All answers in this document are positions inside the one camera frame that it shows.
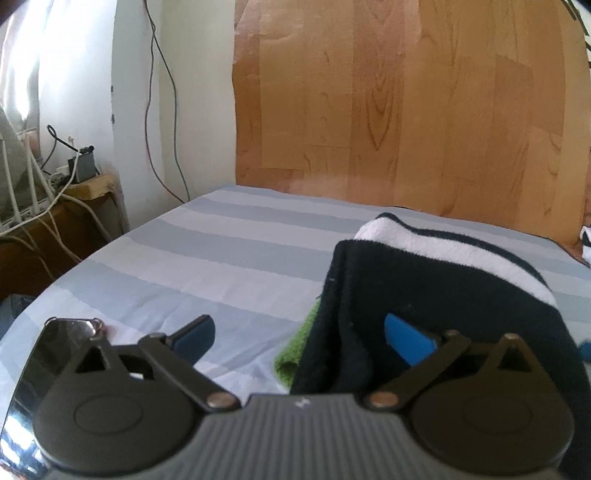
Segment black smartphone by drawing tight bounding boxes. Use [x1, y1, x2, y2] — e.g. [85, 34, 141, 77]
[1, 318, 105, 479]

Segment striped blue bed sheet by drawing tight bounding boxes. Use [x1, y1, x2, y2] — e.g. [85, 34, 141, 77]
[0, 184, 591, 402]

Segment wooden bedside table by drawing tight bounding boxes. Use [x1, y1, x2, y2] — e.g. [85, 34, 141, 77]
[1, 173, 116, 298]

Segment white folded garment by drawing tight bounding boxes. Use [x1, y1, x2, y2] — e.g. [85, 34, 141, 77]
[579, 226, 591, 266]

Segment white wifi router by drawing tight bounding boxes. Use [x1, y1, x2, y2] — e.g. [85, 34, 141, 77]
[1, 108, 55, 232]

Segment small grey charger box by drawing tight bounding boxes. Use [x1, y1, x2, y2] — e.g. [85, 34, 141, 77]
[68, 145, 98, 184]

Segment wooden headboard panel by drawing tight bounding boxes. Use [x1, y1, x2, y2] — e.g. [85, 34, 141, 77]
[232, 1, 590, 245]

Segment wall cables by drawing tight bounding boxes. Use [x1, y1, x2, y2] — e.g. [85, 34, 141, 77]
[142, 0, 191, 205]

